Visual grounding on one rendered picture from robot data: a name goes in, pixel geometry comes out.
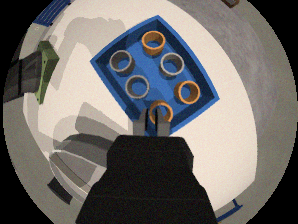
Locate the bronze bushing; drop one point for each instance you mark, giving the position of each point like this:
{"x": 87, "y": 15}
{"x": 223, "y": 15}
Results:
{"x": 153, "y": 36}
{"x": 194, "y": 95}
{"x": 168, "y": 115}

